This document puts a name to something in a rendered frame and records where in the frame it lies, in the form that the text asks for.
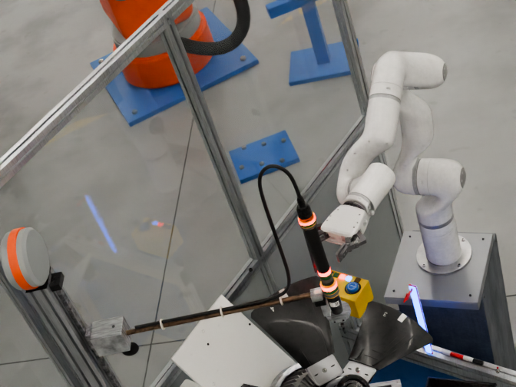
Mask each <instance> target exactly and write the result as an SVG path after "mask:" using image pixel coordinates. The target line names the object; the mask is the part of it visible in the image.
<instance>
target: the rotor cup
mask: <svg viewBox="0 0 516 387"><path fill-rule="evenodd" d="M341 377H342V376H341ZM337 378H339V376H337V377H335V378H334V379H332V380H330V381H328V382H327V383H325V384H323V385H321V386H319V387H370V385H369V383H368V382H367V381H366V380H365V379H364V378H363V377H361V376H360V375H355V374H348V375H344V376H343V377H342V378H340V379H337Z"/></svg>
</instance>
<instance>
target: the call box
mask: <svg viewBox="0 0 516 387"><path fill-rule="evenodd" d="M331 271H333V272H334V273H339V276H340V275H341V274H343V275H346V277H347V276H350V275H348V274H344V273H340V272H337V271H334V270H331ZM339 276H338V278H336V282H337V284H338V287H339V296H340V299H341V301H345V302H347V303H348V304H349V306H350V309H351V314H350V316H353V317H356V318H359V319H360V318H361V317H362V314H363V313H364V312H365V310H366V307H367V304H368V302H371V301H372V300H373V295H372V290H371V286H370V284H369V281H368V280H366V279H361V278H360V279H361V280H360V282H359V283H358V285H359V289H358V290H357V291H355V292H354V293H350V292H348V291H347V288H346V286H347V284H348V283H350V282H354V280H355V278H356V277H355V276H351V277H352V278H351V280H350V281H346V280H345V279H340V278H339ZM346 277H345V278H346Z"/></svg>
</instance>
